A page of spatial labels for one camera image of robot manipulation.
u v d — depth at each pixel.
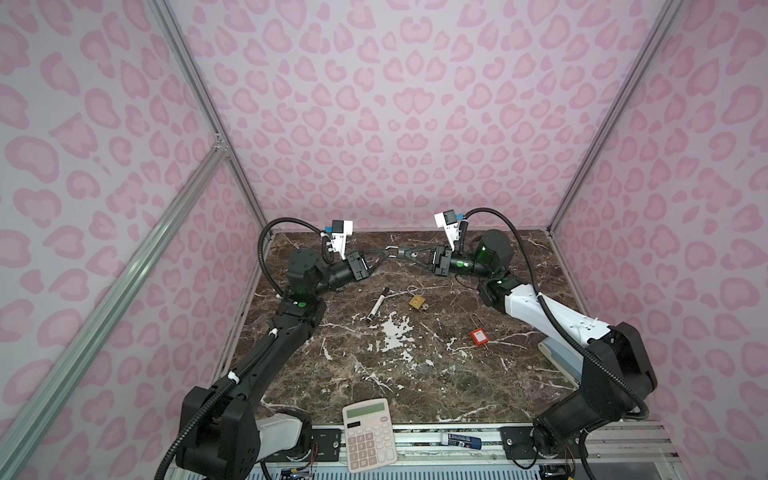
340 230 0.65
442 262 0.64
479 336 0.90
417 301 0.98
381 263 0.68
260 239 0.58
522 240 0.67
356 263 0.63
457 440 0.72
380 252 0.68
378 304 0.98
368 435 0.73
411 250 0.68
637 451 0.72
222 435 0.40
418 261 0.68
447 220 0.65
